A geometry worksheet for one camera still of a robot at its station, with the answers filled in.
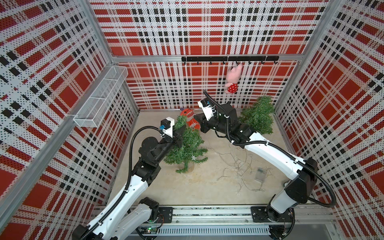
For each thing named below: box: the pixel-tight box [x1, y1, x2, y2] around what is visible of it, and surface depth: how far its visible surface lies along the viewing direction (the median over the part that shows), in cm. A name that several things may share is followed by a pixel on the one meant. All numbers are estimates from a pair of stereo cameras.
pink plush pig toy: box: [225, 64, 243, 94], surface depth 96 cm
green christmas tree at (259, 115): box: [238, 95, 276, 135], surface depth 84 cm
